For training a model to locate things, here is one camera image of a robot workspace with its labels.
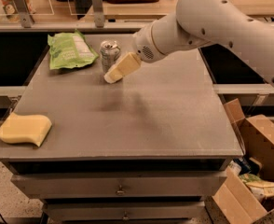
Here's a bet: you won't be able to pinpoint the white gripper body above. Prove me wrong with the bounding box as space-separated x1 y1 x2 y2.
132 23 165 63

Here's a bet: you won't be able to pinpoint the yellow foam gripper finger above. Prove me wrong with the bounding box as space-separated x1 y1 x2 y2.
104 52 142 84

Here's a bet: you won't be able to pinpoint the silver 7up soda can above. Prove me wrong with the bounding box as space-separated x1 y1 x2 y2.
100 40 121 73

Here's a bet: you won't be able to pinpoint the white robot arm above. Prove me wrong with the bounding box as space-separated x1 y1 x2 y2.
132 0 274 87

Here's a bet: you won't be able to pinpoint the yellow wavy sponge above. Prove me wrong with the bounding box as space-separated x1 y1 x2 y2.
0 112 52 147

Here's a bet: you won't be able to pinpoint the green chip bag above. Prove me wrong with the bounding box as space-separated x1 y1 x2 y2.
48 30 99 70

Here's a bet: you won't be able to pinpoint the grey drawer cabinet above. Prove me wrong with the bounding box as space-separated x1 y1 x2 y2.
0 32 245 224

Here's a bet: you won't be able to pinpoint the upper drawer with knob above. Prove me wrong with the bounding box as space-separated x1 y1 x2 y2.
11 172 226 199

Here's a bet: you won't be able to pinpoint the drawer with knob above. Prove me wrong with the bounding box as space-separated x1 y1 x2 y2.
11 172 226 199
43 202 205 221

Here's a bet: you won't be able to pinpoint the open cardboard box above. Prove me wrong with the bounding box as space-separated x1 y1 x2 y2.
212 99 274 224

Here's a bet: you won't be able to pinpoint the lower drawer with knob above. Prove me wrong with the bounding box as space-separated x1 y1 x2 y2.
43 202 205 221

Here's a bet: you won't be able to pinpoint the snack packages in box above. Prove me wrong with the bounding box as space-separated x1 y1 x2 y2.
229 158 274 203

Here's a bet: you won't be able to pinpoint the middle metal bracket post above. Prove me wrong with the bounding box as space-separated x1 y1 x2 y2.
91 0 105 28

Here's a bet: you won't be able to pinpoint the metal bracket post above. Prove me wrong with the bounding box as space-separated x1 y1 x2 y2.
13 0 34 28
91 0 105 28

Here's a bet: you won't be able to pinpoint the left metal bracket post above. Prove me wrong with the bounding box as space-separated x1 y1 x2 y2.
13 0 34 28

